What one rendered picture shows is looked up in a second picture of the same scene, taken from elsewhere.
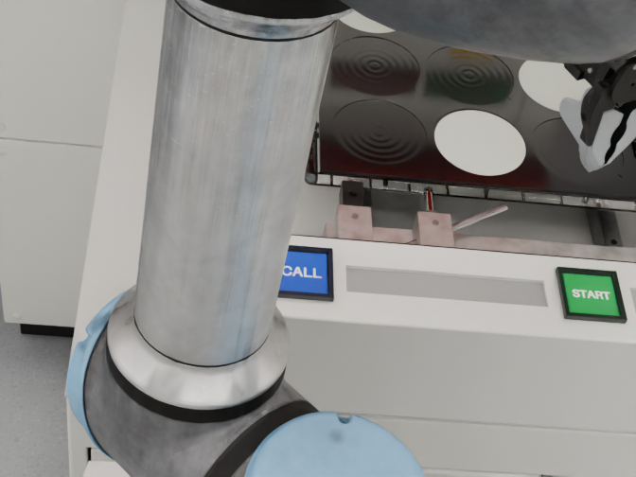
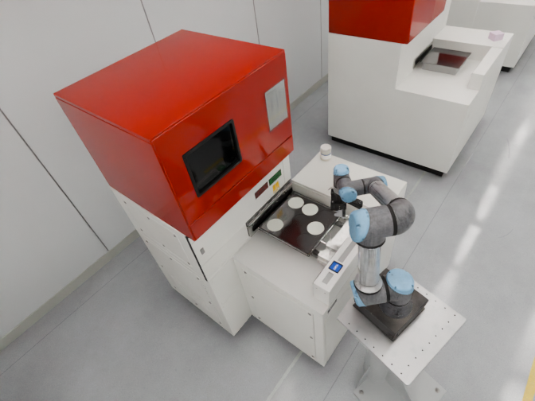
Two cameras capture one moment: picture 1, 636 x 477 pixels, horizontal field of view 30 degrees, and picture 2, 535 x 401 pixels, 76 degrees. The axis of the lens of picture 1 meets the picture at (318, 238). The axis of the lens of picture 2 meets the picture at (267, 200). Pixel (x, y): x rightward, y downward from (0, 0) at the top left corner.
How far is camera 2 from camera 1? 107 cm
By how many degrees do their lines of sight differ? 24
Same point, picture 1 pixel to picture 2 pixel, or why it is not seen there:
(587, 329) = not seen: hidden behind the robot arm
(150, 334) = (371, 286)
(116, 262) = (299, 293)
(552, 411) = not seen: hidden behind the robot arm
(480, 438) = not seen: hidden behind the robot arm
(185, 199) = (375, 266)
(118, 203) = (287, 287)
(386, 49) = (287, 228)
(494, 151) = (318, 227)
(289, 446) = (391, 280)
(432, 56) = (292, 223)
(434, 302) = (350, 253)
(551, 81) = (308, 210)
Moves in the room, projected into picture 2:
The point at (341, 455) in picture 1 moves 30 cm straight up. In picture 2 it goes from (395, 275) to (406, 231)
